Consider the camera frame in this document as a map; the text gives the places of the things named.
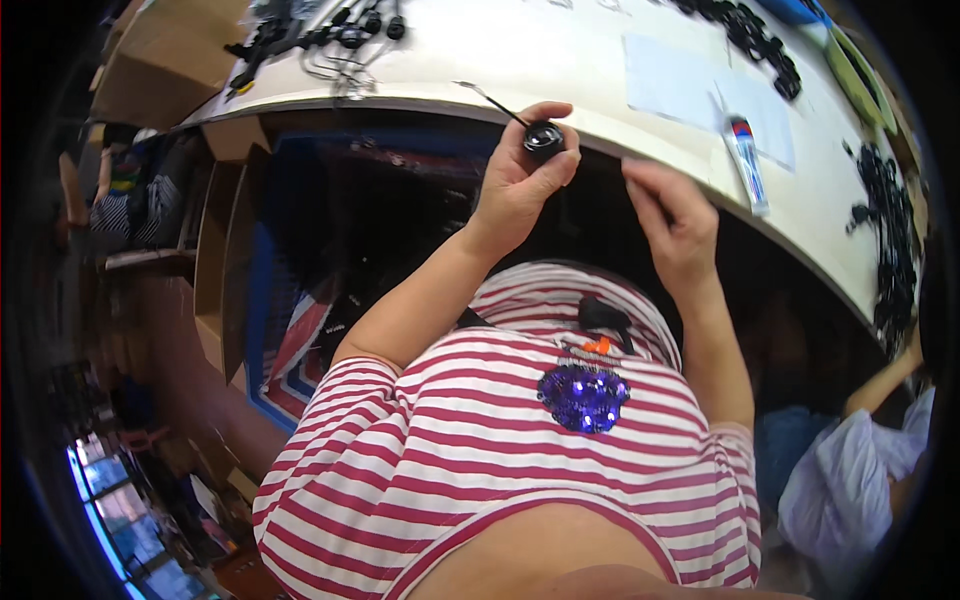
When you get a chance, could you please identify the blue crate with striped bag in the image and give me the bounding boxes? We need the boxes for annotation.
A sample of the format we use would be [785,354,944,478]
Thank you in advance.
[243,131,361,436]

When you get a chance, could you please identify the blue plastic container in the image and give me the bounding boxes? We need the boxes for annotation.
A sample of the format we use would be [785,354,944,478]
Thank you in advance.
[757,0,834,30]

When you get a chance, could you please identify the blue framed window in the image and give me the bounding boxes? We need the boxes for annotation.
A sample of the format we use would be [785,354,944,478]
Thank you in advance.
[66,438,219,600]

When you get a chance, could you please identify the pile of black round parts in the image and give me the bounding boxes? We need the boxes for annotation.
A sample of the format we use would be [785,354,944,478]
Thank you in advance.
[671,0,804,102]

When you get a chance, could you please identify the brown cardboard box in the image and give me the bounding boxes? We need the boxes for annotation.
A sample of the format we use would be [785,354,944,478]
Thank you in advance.
[90,0,252,132]

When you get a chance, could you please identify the person's body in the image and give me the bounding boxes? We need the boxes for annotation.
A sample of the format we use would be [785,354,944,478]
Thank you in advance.
[251,258,763,600]

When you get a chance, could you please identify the cardboard boxes under table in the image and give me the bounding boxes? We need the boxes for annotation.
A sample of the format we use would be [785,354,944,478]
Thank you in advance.
[192,116,273,384]

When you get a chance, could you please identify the person's left hand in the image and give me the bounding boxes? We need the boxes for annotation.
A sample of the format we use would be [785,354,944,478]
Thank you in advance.
[463,100,583,261]

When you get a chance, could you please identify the bunch of black cable parts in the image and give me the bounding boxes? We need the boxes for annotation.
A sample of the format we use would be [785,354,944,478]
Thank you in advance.
[223,0,410,100]

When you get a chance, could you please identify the white paper sheet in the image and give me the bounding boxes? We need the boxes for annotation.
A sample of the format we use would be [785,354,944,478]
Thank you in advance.
[708,69,798,174]
[622,31,732,135]

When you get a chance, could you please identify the green tray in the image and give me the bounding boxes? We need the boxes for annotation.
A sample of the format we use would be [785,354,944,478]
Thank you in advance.
[821,26,900,138]

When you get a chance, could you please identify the person's right hand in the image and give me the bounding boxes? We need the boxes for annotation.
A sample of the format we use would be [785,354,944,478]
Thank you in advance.
[620,155,721,299]

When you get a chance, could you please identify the heap of black wired parts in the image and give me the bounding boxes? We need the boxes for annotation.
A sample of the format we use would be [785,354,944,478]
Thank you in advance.
[841,138,922,354]

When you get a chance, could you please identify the white glue tube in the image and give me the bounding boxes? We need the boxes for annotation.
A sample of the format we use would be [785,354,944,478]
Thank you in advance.
[721,114,772,219]

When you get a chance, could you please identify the black round part with wire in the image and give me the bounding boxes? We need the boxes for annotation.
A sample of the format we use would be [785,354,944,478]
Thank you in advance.
[452,79,567,160]

